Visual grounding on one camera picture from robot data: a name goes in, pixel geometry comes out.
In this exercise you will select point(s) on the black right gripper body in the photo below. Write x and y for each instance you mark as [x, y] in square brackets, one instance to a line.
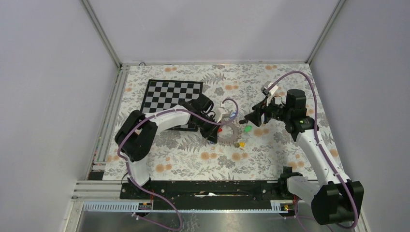
[271, 109]

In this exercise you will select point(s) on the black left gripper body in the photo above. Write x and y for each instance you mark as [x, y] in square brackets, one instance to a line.
[207, 128]

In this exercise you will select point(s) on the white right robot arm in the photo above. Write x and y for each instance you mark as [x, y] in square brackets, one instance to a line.
[336, 198]

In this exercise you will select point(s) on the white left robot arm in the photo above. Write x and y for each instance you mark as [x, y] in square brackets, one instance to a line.
[136, 136]

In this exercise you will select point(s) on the floral patterned table mat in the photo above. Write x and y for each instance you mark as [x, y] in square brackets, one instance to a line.
[186, 155]

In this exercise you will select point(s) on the black white checkerboard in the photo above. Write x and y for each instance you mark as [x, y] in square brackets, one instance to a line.
[164, 94]

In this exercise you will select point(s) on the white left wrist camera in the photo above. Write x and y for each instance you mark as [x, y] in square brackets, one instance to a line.
[221, 113]

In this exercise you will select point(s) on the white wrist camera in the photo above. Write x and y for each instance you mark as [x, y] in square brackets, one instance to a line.
[221, 113]
[269, 88]

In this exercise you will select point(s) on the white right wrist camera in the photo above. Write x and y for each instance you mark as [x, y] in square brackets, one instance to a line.
[269, 88]

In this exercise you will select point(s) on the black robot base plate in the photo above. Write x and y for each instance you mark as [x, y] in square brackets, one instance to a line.
[200, 191]

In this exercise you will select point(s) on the grey slotted cable duct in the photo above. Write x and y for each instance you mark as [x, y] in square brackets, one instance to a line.
[188, 207]

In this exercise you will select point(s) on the aluminium frame rail left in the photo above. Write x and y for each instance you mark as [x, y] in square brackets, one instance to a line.
[100, 151]

